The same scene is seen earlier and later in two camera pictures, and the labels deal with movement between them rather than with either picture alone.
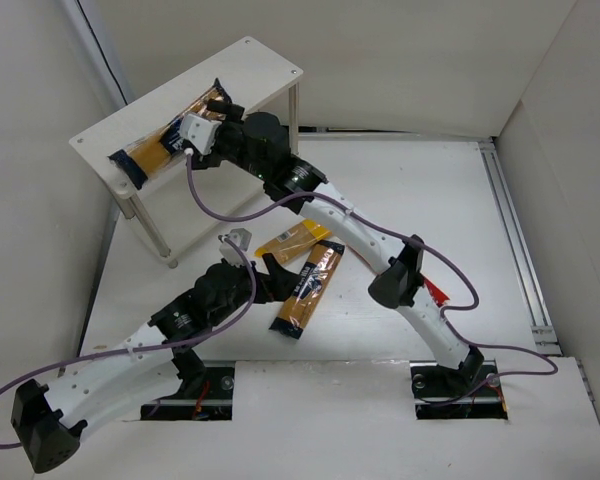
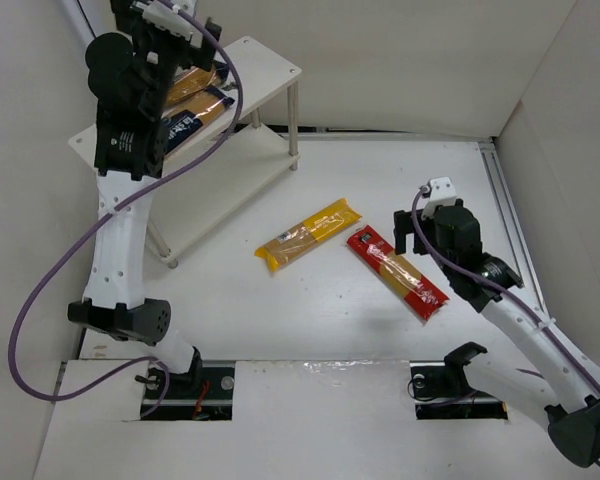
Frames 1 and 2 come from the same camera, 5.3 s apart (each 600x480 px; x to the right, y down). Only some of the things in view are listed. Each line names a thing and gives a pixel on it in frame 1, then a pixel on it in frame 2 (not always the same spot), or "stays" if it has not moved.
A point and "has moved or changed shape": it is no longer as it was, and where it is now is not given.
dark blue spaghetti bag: (135, 164) has moved or changed shape
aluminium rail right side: (542, 327) stays
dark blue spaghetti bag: (310, 289) → (192, 114)
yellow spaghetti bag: (294, 242) stays
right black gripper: (220, 125) → (415, 229)
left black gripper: (259, 285) → (200, 38)
